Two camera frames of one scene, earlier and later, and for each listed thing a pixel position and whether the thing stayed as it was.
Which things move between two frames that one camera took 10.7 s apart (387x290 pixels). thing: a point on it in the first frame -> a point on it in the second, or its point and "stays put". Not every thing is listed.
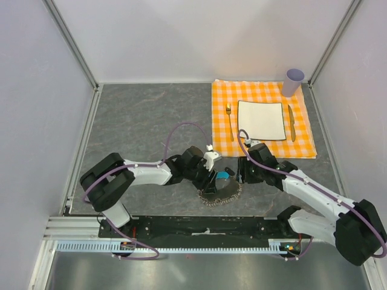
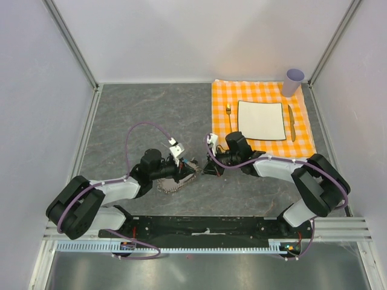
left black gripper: (207, 183) -> (181, 170)
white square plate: (263, 121) stays put
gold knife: (292, 122) stays put
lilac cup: (292, 81) stays put
